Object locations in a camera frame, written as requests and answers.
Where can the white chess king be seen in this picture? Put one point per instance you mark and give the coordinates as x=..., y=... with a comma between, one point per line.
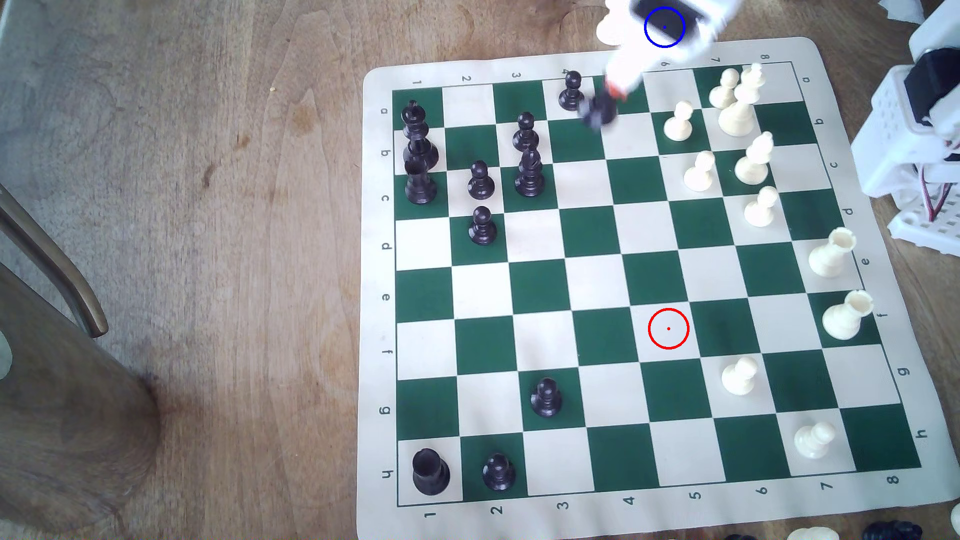
x=739, y=112

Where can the white chess bishop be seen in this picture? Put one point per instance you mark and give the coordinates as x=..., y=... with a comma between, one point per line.
x=752, y=163

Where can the black chess king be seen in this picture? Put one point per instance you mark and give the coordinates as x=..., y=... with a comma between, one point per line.
x=417, y=135

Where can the black bishop piece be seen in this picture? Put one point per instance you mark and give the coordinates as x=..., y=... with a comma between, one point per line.
x=529, y=176

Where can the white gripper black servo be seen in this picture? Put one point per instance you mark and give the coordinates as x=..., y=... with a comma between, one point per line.
x=631, y=62

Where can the round wooden furniture piece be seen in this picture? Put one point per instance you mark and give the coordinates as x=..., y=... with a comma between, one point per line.
x=67, y=435

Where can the black chess pawn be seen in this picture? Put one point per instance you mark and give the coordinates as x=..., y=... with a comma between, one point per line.
x=481, y=184
x=598, y=111
x=498, y=474
x=571, y=94
x=482, y=229
x=525, y=135
x=546, y=401

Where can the white chess pawn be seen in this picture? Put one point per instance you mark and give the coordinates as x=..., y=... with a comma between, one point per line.
x=739, y=379
x=813, y=442
x=760, y=210
x=679, y=124
x=609, y=31
x=700, y=174
x=723, y=91

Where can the white paper scrap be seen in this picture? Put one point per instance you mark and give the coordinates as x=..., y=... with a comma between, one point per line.
x=904, y=9

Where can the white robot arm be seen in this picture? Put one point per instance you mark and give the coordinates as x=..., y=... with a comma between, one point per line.
x=892, y=112

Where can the green and white chess mat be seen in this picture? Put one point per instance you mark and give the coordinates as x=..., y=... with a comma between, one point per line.
x=592, y=300

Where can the black chess rook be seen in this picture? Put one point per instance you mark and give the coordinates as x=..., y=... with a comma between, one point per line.
x=430, y=474
x=420, y=187

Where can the curved brown metal bar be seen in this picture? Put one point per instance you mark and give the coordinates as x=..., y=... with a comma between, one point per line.
x=60, y=277

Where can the white chess rook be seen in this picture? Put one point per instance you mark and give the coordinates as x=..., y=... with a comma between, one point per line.
x=845, y=319
x=829, y=256

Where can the black chess piece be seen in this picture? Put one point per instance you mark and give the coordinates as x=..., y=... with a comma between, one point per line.
x=892, y=532

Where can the white chess piece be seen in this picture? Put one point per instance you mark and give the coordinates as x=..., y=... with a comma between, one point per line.
x=956, y=519
x=812, y=535

